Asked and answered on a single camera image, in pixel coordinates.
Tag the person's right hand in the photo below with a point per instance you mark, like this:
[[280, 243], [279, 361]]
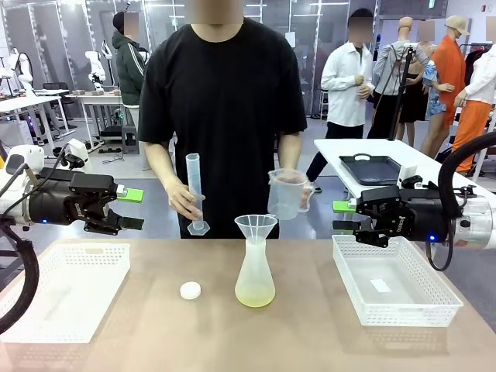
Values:
[[184, 201]]

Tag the grey hoodie mannequin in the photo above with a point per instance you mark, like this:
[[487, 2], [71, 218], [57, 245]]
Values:
[[391, 69]]

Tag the black plastic tray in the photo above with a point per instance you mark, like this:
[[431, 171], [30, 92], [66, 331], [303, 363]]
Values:
[[372, 170]]

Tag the clear graduated cylinder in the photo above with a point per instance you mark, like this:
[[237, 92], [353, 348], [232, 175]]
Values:
[[193, 170]]

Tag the clear plastic measuring beaker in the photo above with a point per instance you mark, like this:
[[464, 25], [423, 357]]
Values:
[[284, 201]]

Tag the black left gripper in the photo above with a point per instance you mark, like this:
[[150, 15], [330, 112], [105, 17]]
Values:
[[58, 201]]

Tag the person's left hand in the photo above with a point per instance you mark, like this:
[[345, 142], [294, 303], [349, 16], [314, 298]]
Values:
[[306, 190]]

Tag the black office chair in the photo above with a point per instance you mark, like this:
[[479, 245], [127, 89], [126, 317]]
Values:
[[58, 93]]

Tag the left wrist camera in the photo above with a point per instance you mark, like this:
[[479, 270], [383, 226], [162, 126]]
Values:
[[76, 152]]

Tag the black tripod stand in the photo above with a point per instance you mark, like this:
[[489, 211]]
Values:
[[401, 89]]

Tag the clear plastic funnel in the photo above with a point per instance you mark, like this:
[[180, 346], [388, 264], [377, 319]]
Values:
[[255, 226]]

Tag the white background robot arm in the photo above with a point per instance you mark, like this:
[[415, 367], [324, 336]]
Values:
[[95, 69], [23, 73]]

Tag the long white desk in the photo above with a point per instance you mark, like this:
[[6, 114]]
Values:
[[27, 104]]

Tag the white perforated plastic basket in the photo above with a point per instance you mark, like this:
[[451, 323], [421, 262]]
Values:
[[391, 286], [58, 294]]

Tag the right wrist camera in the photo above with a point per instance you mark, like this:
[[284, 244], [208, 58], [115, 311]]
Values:
[[407, 174]]

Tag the orange robe mannequin with hat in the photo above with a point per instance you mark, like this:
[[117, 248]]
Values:
[[449, 77]]

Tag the person's left forearm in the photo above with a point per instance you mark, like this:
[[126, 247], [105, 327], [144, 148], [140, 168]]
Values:
[[290, 151]]

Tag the person in black t-shirt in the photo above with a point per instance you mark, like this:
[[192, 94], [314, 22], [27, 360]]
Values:
[[221, 97]]

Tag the person's right forearm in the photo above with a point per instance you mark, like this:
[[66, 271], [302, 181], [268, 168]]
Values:
[[160, 166]]

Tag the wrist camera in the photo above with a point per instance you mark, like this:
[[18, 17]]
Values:
[[76, 152], [407, 174]]

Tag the translucent conical flask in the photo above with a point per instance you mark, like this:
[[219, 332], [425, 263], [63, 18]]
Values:
[[255, 286]]

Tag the white round flask cap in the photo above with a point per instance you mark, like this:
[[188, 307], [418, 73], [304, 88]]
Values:
[[190, 290]]

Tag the person in white shirt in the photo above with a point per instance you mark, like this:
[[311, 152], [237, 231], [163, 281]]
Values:
[[346, 89]]

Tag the white top orange trousers mannequin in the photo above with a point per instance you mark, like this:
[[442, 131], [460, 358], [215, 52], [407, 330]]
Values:
[[476, 116]]

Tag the person in green jacket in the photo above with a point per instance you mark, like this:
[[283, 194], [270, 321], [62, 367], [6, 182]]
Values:
[[129, 69]]

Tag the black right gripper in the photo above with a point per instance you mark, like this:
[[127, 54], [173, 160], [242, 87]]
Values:
[[422, 217]]

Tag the black dress mannequin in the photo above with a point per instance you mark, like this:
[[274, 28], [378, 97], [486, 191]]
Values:
[[412, 97]]

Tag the white side table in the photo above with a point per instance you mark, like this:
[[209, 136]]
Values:
[[422, 155]]

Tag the small grey step stool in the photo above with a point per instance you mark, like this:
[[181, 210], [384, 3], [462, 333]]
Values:
[[130, 139]]

